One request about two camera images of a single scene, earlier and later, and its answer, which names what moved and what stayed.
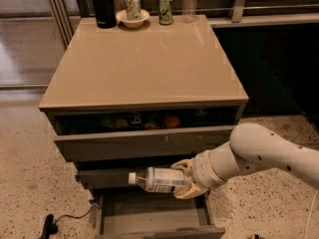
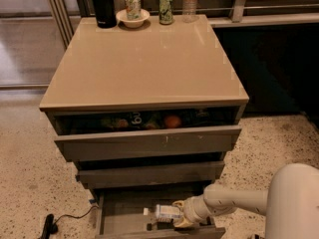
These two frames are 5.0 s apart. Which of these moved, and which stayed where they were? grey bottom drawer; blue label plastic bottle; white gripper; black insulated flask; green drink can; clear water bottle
Moved: blue label plastic bottle; white gripper
Stayed: black insulated flask; grey bottom drawer; clear water bottle; green drink can
